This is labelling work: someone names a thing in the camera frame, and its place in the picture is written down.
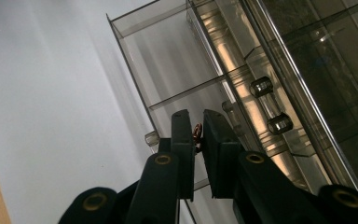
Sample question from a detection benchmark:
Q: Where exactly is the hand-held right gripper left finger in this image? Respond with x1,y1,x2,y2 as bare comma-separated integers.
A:
125,109,197,224

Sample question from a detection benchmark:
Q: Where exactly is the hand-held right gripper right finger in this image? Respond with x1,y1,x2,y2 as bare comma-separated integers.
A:
202,109,327,224

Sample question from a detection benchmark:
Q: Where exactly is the small reddish ring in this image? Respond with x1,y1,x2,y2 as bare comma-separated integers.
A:
192,122,204,154

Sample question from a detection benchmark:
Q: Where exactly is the smoky acrylic drawer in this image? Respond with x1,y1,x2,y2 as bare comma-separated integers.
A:
192,0,311,188
211,0,357,194
105,0,253,224

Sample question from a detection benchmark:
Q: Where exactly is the smoky acrylic drawer cabinet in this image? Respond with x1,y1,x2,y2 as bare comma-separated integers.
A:
186,0,358,202

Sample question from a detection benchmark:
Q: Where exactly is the white table cover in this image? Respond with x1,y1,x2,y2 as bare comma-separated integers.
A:
0,0,200,224

